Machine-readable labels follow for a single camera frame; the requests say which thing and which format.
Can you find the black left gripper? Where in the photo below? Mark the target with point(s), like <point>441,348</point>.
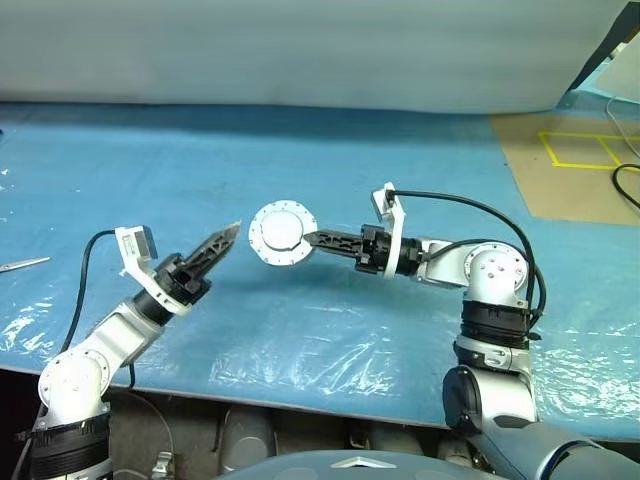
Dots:
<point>182,282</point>

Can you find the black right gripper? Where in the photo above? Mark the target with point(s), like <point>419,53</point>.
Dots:
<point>372,250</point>

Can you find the silver round motor cover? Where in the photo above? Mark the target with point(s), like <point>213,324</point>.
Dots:
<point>277,230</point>

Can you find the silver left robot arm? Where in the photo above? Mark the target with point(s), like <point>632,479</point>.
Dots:
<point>75,380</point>

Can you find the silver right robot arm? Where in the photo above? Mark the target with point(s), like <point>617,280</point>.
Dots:
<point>495,270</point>

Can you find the blue plastic table cover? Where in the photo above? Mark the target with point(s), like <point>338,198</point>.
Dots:
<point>150,160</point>

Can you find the slim silver metal tool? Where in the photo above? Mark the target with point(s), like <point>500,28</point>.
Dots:
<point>25,264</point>

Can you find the grey rounded shape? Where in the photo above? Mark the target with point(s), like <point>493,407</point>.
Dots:
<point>247,440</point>

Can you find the white backdrop board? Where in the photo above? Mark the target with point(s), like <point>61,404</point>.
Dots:
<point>250,50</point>

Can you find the silver metal clip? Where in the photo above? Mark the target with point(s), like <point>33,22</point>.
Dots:
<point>162,462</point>

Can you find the brown cardboard sheet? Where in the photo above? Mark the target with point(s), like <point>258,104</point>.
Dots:
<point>560,195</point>

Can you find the grey robot torso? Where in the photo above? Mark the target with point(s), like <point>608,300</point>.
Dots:
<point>325,470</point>

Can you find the white flat sheet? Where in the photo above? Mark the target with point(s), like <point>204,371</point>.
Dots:
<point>625,75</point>

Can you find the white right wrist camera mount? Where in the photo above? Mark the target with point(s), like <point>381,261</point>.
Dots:
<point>395,215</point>

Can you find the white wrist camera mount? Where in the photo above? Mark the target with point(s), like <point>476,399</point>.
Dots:
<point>132,245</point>
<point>395,215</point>

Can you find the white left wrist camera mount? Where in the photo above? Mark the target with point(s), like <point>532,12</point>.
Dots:
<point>132,245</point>

